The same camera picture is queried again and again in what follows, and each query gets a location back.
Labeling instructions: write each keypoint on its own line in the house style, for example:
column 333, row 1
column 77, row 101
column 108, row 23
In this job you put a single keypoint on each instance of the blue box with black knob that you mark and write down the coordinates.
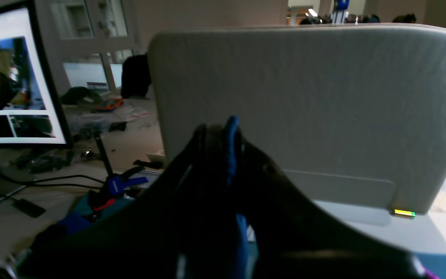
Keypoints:
column 74, row 223

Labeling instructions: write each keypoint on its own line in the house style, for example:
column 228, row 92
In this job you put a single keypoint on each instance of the blue t-shirt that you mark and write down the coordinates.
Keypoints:
column 239, row 257

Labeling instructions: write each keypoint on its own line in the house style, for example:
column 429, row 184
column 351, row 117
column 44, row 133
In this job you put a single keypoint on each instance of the grey fabric divider panel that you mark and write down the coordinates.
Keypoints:
column 352, row 114

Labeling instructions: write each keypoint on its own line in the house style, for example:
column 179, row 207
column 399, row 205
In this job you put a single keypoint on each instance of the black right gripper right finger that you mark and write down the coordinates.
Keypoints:
column 296, row 239

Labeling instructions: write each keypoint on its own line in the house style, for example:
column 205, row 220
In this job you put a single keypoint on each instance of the black phone device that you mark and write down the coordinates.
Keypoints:
column 28, row 208

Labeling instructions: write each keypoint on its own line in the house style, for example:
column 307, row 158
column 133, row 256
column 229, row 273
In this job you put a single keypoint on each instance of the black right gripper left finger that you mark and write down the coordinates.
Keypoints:
column 180, row 226

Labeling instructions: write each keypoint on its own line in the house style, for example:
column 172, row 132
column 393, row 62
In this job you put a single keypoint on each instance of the blue orange bottom clamp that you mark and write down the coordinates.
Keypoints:
column 116, row 184

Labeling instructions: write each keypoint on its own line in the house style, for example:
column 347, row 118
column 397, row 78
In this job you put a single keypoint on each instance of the computer monitor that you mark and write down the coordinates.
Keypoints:
column 31, row 114

